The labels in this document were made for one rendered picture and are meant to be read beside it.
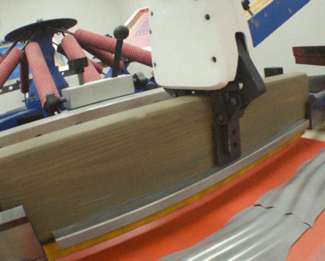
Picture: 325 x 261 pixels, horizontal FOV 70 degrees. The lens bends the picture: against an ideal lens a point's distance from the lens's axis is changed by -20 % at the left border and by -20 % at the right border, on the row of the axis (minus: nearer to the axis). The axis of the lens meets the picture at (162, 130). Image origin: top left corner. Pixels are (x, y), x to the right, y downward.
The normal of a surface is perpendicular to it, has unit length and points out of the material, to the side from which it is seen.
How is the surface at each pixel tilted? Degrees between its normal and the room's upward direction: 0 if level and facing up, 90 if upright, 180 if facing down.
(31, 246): 90
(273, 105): 90
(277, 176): 0
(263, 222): 32
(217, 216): 0
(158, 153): 90
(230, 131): 90
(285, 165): 0
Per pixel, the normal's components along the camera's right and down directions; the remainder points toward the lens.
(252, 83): -0.82, 0.26
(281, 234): 0.09, -0.73
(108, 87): 0.55, 0.13
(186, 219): -0.15, -0.95
